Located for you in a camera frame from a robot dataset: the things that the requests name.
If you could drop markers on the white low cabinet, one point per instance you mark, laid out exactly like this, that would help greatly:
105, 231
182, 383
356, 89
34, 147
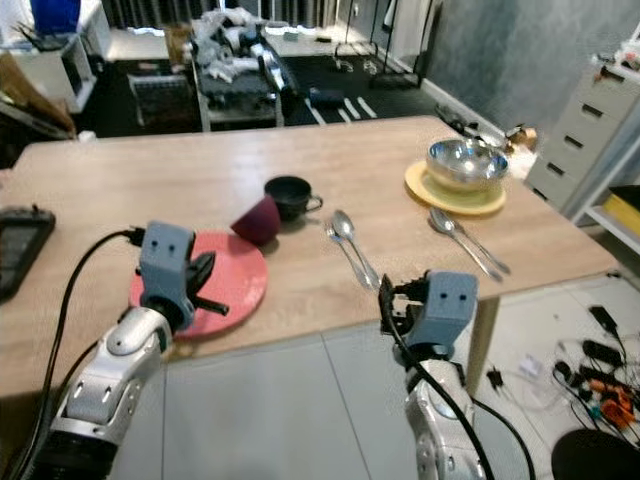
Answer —
60, 72

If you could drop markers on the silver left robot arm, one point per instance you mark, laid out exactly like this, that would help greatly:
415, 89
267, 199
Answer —
105, 370

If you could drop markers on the brown cardboard sheet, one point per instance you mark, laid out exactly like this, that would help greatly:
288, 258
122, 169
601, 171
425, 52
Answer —
30, 100

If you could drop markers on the yellow round plate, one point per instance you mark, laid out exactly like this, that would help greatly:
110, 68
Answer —
455, 203

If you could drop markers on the metal cart with clutter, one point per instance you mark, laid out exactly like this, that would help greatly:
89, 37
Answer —
240, 70

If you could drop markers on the black metal rack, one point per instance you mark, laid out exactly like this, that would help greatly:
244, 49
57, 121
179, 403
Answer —
400, 40

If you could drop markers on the maroon bowl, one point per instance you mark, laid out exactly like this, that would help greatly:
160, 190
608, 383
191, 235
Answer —
258, 222

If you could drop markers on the black round stool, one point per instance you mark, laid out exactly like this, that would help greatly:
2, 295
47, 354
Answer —
595, 458

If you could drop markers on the shiny steel bowl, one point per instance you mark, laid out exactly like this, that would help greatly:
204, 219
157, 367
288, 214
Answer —
465, 163

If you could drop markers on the black handheld game console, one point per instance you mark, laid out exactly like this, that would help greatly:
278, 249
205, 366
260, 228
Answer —
25, 250

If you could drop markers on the blue bin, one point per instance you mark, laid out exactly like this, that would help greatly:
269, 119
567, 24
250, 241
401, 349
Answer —
55, 15

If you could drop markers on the pink round plate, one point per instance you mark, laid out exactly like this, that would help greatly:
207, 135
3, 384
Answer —
240, 275

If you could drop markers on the white drawer cabinet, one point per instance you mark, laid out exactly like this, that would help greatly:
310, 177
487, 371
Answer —
585, 125

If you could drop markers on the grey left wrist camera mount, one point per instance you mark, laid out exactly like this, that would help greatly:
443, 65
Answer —
165, 255

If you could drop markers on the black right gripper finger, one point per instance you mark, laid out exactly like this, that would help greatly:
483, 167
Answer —
389, 305

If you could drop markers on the grey plastic crate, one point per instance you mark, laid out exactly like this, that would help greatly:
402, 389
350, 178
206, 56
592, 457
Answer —
160, 100

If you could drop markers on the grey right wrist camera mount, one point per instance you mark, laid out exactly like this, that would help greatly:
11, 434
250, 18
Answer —
450, 300

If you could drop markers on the silver metal spoon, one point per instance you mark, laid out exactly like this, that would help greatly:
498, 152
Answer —
442, 220
344, 226

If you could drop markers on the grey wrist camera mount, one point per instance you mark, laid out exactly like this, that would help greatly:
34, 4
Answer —
165, 255
450, 300

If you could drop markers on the small brown object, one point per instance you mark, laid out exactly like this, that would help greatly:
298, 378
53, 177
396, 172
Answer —
522, 138

